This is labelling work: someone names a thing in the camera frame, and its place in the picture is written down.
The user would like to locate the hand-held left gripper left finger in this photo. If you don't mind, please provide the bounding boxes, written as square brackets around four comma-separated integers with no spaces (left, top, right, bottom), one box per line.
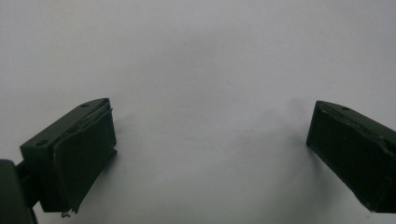
[20,97,119,217]

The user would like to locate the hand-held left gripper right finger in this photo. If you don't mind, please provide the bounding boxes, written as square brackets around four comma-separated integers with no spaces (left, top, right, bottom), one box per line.
[305,100,396,215]

